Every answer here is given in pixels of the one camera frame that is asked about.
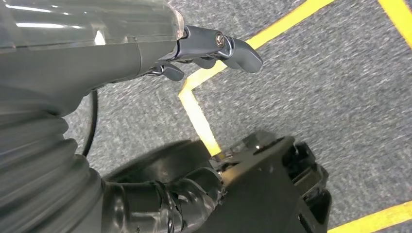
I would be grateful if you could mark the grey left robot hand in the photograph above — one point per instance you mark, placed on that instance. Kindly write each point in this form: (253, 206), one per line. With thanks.
(80, 64)

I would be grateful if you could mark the yellow floor tape outline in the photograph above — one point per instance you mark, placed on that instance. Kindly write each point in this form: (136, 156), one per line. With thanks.
(199, 119)

